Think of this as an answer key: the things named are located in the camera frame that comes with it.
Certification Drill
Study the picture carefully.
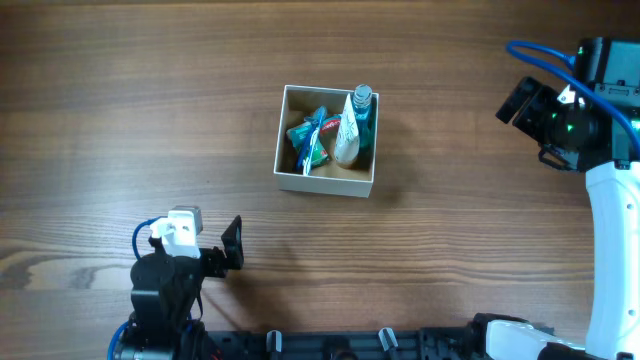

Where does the green soap packet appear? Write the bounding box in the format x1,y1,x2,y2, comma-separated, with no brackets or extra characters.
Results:
286,121,329,168

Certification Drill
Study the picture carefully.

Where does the blue disposable razor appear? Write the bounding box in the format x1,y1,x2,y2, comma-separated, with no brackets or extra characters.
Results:
295,120,317,171

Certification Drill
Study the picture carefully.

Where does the white leaf-print cream tube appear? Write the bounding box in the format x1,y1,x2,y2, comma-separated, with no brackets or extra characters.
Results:
334,94,360,168

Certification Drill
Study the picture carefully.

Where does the white cardboard box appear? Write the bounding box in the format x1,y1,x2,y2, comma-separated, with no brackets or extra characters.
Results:
273,85,380,198

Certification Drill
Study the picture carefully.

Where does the teal toothpaste tube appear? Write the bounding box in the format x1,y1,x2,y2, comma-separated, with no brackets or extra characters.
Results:
299,115,341,136

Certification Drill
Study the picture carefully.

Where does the blue white toothbrush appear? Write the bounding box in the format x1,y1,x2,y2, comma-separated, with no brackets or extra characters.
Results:
302,106,327,176

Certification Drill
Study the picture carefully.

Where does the blue mouthwash bottle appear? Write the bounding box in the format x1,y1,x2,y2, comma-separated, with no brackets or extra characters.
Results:
352,84,373,153

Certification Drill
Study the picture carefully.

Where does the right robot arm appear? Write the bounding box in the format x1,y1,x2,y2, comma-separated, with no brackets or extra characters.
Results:
465,37,639,359

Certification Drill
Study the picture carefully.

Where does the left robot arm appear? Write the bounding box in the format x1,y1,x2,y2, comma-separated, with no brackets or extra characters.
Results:
106,216,244,360

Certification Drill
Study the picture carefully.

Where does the blue right cable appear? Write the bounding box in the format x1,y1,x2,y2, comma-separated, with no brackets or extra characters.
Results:
505,39,640,154

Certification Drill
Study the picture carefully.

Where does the blue cable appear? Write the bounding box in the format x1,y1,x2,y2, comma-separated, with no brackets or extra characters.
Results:
505,39,640,154
106,216,164,360

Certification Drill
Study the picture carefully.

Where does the blue left cable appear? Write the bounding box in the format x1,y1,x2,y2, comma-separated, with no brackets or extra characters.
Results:
106,216,164,360

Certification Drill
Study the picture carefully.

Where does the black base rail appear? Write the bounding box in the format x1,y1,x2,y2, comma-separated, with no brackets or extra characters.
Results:
199,327,556,360

